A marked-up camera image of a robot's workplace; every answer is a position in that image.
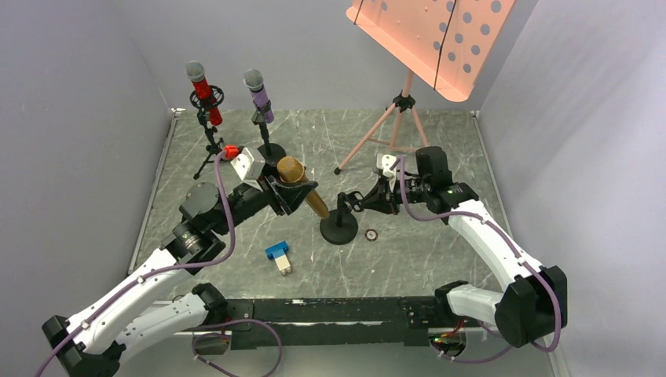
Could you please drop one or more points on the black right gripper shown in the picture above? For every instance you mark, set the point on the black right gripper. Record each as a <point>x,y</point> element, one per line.
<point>382,192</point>

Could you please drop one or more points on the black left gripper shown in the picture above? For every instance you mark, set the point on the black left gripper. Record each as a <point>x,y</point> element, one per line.
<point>276,188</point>

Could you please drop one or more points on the gold microphone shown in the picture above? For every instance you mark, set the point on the gold microphone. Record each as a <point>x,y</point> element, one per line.
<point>292,171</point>

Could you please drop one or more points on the black round-base fork mic stand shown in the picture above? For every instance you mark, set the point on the black round-base fork mic stand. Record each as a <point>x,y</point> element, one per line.
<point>272,152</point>

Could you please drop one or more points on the black round-base clip mic stand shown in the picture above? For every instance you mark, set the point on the black round-base clip mic stand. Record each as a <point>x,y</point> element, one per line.
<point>341,227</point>

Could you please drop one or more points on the purple glitter microphone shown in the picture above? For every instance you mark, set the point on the purple glitter microphone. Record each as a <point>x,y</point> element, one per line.
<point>254,81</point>

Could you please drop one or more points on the black tripod shock mount stand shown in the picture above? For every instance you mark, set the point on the black tripod shock mount stand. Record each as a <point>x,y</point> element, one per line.
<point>214,146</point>

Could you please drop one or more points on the red glitter microphone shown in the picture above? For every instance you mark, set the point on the red glitter microphone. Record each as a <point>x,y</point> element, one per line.
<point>204,92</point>

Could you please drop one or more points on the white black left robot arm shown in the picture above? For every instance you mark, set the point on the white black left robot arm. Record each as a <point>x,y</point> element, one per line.
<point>100,338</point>

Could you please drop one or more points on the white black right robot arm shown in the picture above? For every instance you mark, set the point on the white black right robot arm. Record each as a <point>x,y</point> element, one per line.
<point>531,307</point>

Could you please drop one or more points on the pink music stand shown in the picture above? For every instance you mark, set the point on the pink music stand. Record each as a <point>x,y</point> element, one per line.
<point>445,43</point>

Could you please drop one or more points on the brown poker chip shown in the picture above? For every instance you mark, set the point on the brown poker chip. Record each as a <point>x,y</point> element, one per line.
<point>371,235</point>

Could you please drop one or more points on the blue white toy brick block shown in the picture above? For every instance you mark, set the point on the blue white toy brick block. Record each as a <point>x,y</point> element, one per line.
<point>278,254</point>

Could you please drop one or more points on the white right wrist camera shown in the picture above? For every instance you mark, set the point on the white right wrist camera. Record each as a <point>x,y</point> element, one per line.
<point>385,165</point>

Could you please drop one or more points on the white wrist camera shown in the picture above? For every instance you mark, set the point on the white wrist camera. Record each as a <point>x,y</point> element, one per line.
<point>385,165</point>
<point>249,164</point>

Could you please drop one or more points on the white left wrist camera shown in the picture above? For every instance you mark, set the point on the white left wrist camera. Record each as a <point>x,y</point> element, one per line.
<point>249,164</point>

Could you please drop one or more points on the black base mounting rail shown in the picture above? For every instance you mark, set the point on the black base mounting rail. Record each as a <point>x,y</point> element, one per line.
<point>259,322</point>

